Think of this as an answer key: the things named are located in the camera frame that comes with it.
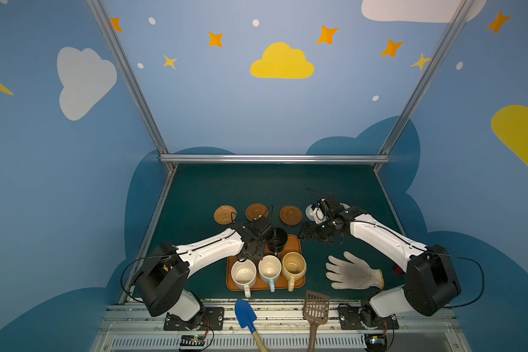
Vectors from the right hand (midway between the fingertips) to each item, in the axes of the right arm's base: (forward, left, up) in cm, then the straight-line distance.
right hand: (308, 235), depth 85 cm
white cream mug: (-14, +25, -9) cm, 30 cm away
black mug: (+1, +12, -8) cm, 15 cm away
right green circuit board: (-33, -22, -13) cm, 42 cm away
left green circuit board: (-36, +40, -12) cm, 55 cm away
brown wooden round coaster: (+14, +22, -5) cm, 26 cm away
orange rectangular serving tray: (-1, +5, -9) cm, 10 cm away
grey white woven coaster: (+2, -1, +11) cm, 11 cm away
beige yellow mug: (-10, +5, -9) cm, 14 cm away
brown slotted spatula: (-25, -2, -7) cm, 26 cm away
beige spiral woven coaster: (+21, -21, -10) cm, 32 cm away
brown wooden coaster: (+15, +6, -9) cm, 18 cm away
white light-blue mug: (-11, +15, -6) cm, 20 cm away
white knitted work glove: (-12, -19, -10) cm, 24 cm away
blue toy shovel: (-28, +22, -8) cm, 37 cm away
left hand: (-6, +21, -4) cm, 22 cm away
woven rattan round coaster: (+13, +37, -9) cm, 40 cm away
